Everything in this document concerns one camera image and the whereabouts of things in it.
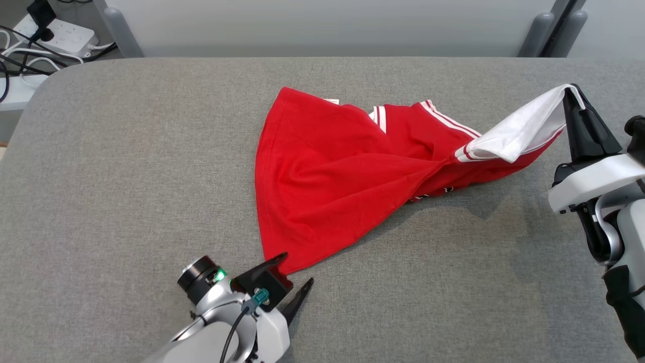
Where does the black power plug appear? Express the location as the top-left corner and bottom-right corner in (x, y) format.
(26, 0), (57, 32)

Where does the white power strip with cables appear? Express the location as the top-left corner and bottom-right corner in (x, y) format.
(0, 24), (119, 104)

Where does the white floor cable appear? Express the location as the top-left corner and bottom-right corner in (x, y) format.
(0, 28), (84, 76)

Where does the grey rounded partition post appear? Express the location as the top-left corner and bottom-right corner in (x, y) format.
(518, 12), (556, 58)
(102, 6), (145, 58)
(551, 9), (589, 58)

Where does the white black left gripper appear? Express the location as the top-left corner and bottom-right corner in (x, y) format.
(176, 252), (315, 363)

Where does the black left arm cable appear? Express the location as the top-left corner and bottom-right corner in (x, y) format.
(219, 288), (269, 363)

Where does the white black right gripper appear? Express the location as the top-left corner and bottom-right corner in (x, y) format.
(548, 83), (645, 216)

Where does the black partition edge strip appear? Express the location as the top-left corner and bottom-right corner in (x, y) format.
(538, 0), (581, 57)

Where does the red white lettered t-shirt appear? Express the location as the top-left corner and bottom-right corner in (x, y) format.
(254, 83), (586, 276)

